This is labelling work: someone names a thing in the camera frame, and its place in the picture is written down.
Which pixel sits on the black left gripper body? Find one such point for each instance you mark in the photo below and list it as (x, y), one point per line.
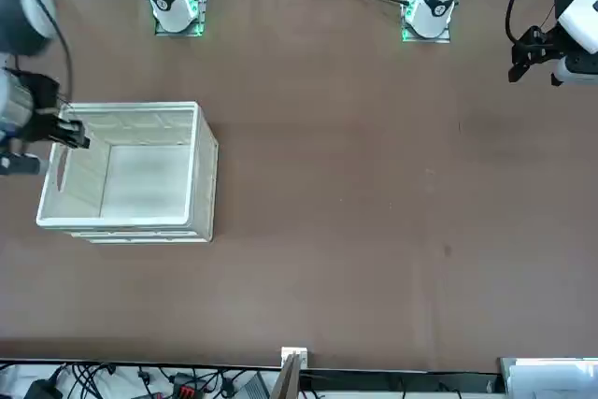
(551, 46)

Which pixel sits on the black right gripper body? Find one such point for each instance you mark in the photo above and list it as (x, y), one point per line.
(44, 104)

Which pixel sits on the white folding storage box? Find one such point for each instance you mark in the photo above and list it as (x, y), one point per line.
(140, 184)

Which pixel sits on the black power adapter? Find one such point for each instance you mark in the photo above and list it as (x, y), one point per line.
(42, 389)

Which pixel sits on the red and black plug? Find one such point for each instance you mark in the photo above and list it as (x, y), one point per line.
(183, 392)

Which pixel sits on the aluminium frame post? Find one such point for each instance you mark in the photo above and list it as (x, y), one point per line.
(289, 380)

